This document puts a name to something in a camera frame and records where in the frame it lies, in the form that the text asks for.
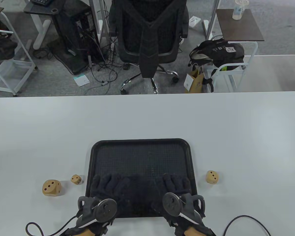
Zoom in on person's left hand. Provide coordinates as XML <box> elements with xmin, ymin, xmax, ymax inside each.
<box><xmin>88</xmin><ymin>173</ymin><xmax>148</xmax><ymax>218</ymax></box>

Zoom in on person's right hand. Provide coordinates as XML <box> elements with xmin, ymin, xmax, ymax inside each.
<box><xmin>147</xmin><ymin>174</ymin><xmax>192</xmax><ymax>217</ymax></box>

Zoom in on medium wooden dice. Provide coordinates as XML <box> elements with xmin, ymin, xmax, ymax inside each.
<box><xmin>206</xmin><ymin>170</ymin><xmax>219</xmax><ymax>184</ymax></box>

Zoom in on large wooden dice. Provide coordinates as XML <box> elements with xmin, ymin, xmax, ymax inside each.
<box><xmin>42</xmin><ymin>179</ymin><xmax>62</xmax><ymax>197</ymax></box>

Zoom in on person's left forearm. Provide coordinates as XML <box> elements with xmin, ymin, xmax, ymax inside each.
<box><xmin>64</xmin><ymin>221</ymin><xmax>108</xmax><ymax>236</ymax></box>

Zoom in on person's right forearm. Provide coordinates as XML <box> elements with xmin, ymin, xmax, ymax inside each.
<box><xmin>175</xmin><ymin>222</ymin><xmax>217</xmax><ymax>236</ymax></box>

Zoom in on black wrist-mounted tracker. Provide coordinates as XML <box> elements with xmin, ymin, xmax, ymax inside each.
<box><xmin>162</xmin><ymin>192</ymin><xmax>206</xmax><ymax>224</ymax></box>
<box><xmin>77</xmin><ymin>196</ymin><xmax>118</xmax><ymax>228</ymax></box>

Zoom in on black plastic tray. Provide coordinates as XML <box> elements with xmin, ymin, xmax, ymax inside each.
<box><xmin>85</xmin><ymin>138</ymin><xmax>198</xmax><ymax>219</ymax></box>

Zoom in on brown paper bag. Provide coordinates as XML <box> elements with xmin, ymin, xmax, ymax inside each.
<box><xmin>184</xmin><ymin>66</ymin><xmax>205</xmax><ymax>94</ymax></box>

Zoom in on white booklet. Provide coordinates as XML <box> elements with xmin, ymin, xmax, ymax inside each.
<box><xmin>73</xmin><ymin>74</ymin><xmax>90</xmax><ymax>87</ymax></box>

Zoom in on black backpack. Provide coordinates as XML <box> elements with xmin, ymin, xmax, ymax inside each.
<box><xmin>188</xmin><ymin>39</ymin><xmax>245</xmax><ymax>69</ymax></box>

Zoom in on black mesh office chair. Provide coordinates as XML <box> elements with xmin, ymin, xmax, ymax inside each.
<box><xmin>109</xmin><ymin>0</ymin><xmax>190</xmax><ymax>95</ymax></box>

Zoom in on black computer tower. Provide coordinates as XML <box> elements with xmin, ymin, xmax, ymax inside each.
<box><xmin>53</xmin><ymin>5</ymin><xmax>106</xmax><ymax>75</ymax></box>

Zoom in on white flat device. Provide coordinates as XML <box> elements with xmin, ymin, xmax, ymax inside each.
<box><xmin>189</xmin><ymin>16</ymin><xmax>200</xmax><ymax>29</ymax></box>

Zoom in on black bag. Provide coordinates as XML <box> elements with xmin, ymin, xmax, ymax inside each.
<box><xmin>0</xmin><ymin>34</ymin><xmax>18</xmax><ymax>61</ymax></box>

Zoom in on clear plastic bottle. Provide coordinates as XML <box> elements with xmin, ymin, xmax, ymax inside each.
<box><xmin>232</xmin><ymin>0</ymin><xmax>249</xmax><ymax>20</ymax></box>

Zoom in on black desk with white legs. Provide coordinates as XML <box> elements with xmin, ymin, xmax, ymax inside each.
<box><xmin>24</xmin><ymin>0</ymin><xmax>63</xmax><ymax>49</ymax></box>

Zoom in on black keyboard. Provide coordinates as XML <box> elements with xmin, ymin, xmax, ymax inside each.
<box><xmin>30</xmin><ymin>0</ymin><xmax>52</xmax><ymax>7</ymax></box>

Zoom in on black glove cable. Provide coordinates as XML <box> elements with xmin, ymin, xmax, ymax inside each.
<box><xmin>25</xmin><ymin>216</ymin><xmax>80</xmax><ymax>236</ymax></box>
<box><xmin>222</xmin><ymin>215</ymin><xmax>271</xmax><ymax>236</ymax></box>

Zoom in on tangle of black cables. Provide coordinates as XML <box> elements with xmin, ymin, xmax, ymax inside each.
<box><xmin>33</xmin><ymin>25</ymin><xmax>118</xmax><ymax>95</ymax></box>

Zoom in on slanted metal post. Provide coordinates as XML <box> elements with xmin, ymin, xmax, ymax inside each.
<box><xmin>206</xmin><ymin>0</ymin><xmax>221</xmax><ymax>41</ymax></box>

